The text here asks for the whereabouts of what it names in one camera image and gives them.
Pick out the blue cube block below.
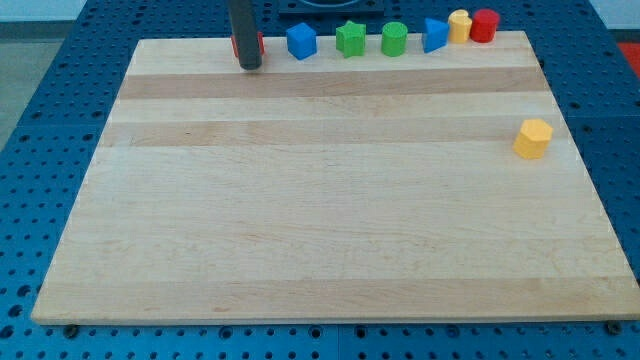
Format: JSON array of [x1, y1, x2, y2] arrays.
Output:
[[286, 22, 317, 60]]

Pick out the yellow hexagon block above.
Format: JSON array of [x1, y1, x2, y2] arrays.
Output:
[[512, 119, 553, 160]]

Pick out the light wooden board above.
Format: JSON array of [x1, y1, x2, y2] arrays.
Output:
[[31, 31, 639, 326]]

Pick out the green star block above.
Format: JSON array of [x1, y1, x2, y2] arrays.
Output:
[[336, 20, 366, 58]]

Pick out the red block behind rod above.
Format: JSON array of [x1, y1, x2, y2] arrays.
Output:
[[230, 31, 265, 59]]

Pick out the green cylinder block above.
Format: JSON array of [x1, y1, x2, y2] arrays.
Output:
[[381, 22, 408, 57]]

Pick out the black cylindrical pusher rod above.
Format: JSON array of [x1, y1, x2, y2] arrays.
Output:
[[227, 0, 262, 71]]

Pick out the blue triangle block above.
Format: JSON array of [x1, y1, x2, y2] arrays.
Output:
[[422, 18, 450, 53]]

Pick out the yellow heart block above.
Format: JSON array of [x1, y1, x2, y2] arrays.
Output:
[[448, 9, 473, 44]]

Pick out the red cylinder block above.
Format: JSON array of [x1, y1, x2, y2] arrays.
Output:
[[470, 8, 500, 43]]

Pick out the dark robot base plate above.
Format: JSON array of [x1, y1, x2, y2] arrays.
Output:
[[278, 0, 387, 16]]

